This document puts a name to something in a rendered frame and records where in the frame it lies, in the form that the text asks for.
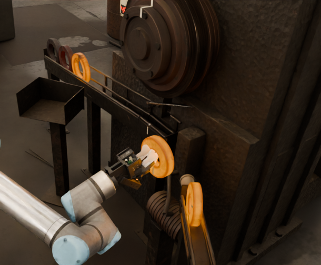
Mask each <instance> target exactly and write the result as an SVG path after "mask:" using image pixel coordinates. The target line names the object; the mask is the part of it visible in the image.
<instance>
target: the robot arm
mask: <svg viewBox="0 0 321 265"><path fill-rule="evenodd" d="M0 147H1V140H0ZM124 151H127V152H125V153H124V154H122V155H121V153H123V152H124ZM116 157H117V160H118V162H117V163H116V164H114V165H112V166H111V167H109V166H106V167H104V169H105V171H104V172H103V171H99V172H98V173H96V174H95V175H93V176H91V177H90V178H89V179H87V180H85V181H84V182H82V183H81V184H80V185H78V186H77V187H75V188H74V189H72V190H71V191H70V190H69V191H68V193H66V194H65V195H63V196H62V197H61V203H62V205H63V207H64V209H65V211H66V212H67V214H68V216H69V218H70V220H71V221H69V220H67V219H65V218H64V217H63V216H61V215H60V214H59V213H57V212H56V211H55V210H53V209H52V208H51V207H49V206H48V205H46V204H45V203H43V202H42V201H41V200H39V199H38V198H37V197H35V196H34V195H33V194H31V193H30V192H29V191H27V190H26V189H24V188H23V187H22V186H20V185H19V184H18V183H16V182H15V181H13V180H12V179H11V178H10V177H8V176H7V175H5V174H4V173H2V172H1V171H0V208H1V209H2V210H3V211H4V212H6V213H7V214H8V215H10V216H11V217H12V218H13V219H15V220H16V221H17V222H19V223H20V224H21V225H22V226H24V227H25V228H26V229H28V230H29V231H30V232H31V233H33V234H34V235H35V236H37V237H38V238H40V239H41V240H42V241H43V242H45V243H46V244H47V245H48V246H49V247H50V248H51V249H52V253H53V257H54V259H55V261H56V262H57V263H58V264H59V265H81V264H83V263H84V262H86V261H87V259H89V258H90V257H91V256H93V255H94V254H96V253H98V254H103V253H104V252H106V251H107V250H108V249H109V248H111V247H112V246H113V245H114V244H115V243H116V242H117V241H118V240H119V239H120V238H121V234H120V232H119V231H118V228H117V227H116V226H115V225H114V223H113V222H112V220H111V219H110V217H109V216H108V214H107V213H106V211H105V210H104V209H103V207H102V206H101V203H102V202H104V201H105V200H106V199H108V198H109V197H111V196H112V195H114V194H115V193H116V189H117V188H118V187H119V185H118V182H119V183H121V184H124V185H126V186H129V187H131V188H133V189H136V190H138V188H139V187H140V186H141V183H140V181H139V180H138V179H137V178H139V177H142V176H143V175H145V174H147V173H149V172H150V171H151V169H152V168H153V166H154V164H155V162H156V161H157V159H158V158H159V156H158V154H157V153H156V151H154V150H152V149H150V148H149V147H148V146H147V145H144V146H143V147H142V149H141V152H140V153H138V154H136V155H134V152H133V151H132V150H131V149H129V147H128V148H126V149H125V150H123V151H122V152H120V153H119V154H117V155H116ZM141 164H142V165H143V166H141ZM76 221H77V223H78V224H79V226H80V227H78V226H77V225H75V224H74V223H73V222H76Z"/></svg>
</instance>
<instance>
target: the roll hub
mask: <svg viewBox="0 0 321 265"><path fill-rule="evenodd" d="M145 6H149V5H139V6H133V7H130V8H129V9H128V10H127V11H126V13H128V16H129V17H128V19H125V18H124V16H123V18H122V21H121V25H120V30H119V38H120V40H122V41H123V43H124V45H123V46H121V49H122V53H123V56H124V59H125V62H126V64H127V66H128V67H129V69H131V67H134V68H135V72H134V73H133V74H134V75H135V76H137V77H138V78H140V79H142V80H150V79H154V78H157V77H160V76H162V75H163V74H164V73H165V72H166V71H167V69H168V67H169V63H170V59H171V54H172V44H171V39H170V34H169V30H168V27H167V25H166V23H165V21H164V19H163V17H162V16H161V14H160V13H159V12H158V11H157V10H156V9H155V8H153V7H145ZM142 7H145V8H142ZM141 8H142V13H143V12H145V13H147V19H143V18H142V17H140V12H141ZM156 43H159V44H160V49H159V50H157V49H156V48H155V44H156ZM149 70H151V71H152V72H153V76H152V77H150V76H149V75H148V71H149Z"/></svg>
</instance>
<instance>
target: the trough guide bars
mask: <svg viewBox="0 0 321 265"><path fill-rule="evenodd" d="M180 198H181V200H180V207H179V215H180V213H182V215H183V222H184V228H185V234H186V240H187V246H188V253H189V255H188V260H187V265H196V261H195V255H194V249H193V244H192V238H191V235H190V229H189V223H188V217H187V212H186V206H185V200H184V196H183V195H181V196H180ZM201 225H202V230H203V235H204V239H205V244H206V248H207V253H208V257H209V263H210V265H216V261H215V257H214V251H213V248H212V244H211V241H210V237H209V233H208V229H207V224H206V220H205V216H204V212H203V214H202V220H201Z"/></svg>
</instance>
